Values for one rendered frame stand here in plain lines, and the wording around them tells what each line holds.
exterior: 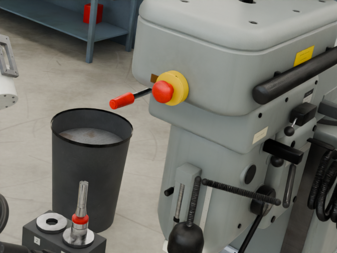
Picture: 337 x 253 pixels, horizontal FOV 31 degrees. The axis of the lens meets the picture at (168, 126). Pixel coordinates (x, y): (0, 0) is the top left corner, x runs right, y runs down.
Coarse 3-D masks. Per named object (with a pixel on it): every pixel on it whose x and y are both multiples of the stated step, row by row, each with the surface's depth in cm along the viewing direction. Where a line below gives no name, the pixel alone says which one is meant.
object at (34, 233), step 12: (48, 216) 178; (60, 216) 179; (24, 228) 174; (36, 228) 174; (48, 228) 173; (60, 228) 173; (24, 240) 176; (36, 240) 173; (48, 240) 170; (60, 240) 171; (72, 240) 169; (84, 240) 170; (96, 240) 173; (60, 252) 169; (72, 252) 167; (84, 252) 167; (96, 252) 172
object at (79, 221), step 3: (72, 216) 169; (75, 216) 169; (87, 216) 170; (72, 219) 168; (75, 219) 168; (78, 219) 168; (81, 219) 168; (84, 219) 168; (87, 219) 168; (75, 222) 167; (78, 222) 167; (81, 222) 167; (84, 222) 168
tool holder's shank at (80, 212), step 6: (84, 186) 163; (84, 192) 164; (78, 198) 166; (84, 198) 165; (78, 204) 166; (84, 204) 166; (78, 210) 167; (84, 210) 167; (78, 216) 167; (84, 216) 169
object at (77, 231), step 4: (72, 224) 169; (76, 224) 168; (80, 224) 167; (84, 224) 168; (72, 228) 169; (76, 228) 168; (80, 228) 168; (84, 228) 169; (72, 232) 169; (76, 232) 169; (80, 232) 169; (84, 232) 169; (72, 236) 170; (76, 236) 169; (80, 236) 169; (84, 236) 170
